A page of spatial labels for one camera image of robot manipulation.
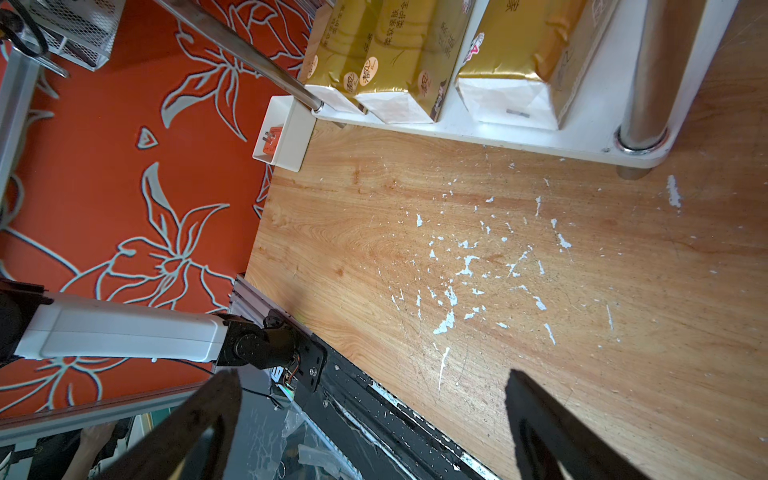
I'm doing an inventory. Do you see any white square tray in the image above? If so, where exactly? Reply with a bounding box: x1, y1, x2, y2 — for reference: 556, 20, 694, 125
252, 95, 316, 172

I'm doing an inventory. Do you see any clear plastic wall bin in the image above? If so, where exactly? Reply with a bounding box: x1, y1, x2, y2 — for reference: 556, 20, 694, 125
1, 0, 125, 78

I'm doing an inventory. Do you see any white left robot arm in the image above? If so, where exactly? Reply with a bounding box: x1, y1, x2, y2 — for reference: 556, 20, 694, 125
1, 279, 327, 391

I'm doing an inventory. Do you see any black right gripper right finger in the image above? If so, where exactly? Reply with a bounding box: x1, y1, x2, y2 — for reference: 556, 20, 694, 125
505, 369, 647, 479

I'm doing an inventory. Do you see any gold tissue pack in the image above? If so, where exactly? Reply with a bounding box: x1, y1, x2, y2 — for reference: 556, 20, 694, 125
455, 0, 617, 131
304, 0, 383, 114
355, 0, 475, 124

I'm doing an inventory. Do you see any red square block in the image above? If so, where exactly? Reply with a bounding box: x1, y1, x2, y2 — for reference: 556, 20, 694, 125
259, 126, 283, 160

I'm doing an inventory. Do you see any white two-tier shelf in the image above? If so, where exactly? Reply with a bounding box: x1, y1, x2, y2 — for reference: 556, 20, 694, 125
152, 0, 742, 181

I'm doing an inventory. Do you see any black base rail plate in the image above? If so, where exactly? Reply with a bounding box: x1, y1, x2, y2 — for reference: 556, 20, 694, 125
230, 276, 496, 479

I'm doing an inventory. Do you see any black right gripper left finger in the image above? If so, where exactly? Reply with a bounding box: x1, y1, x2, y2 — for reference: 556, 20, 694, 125
98, 370, 242, 479

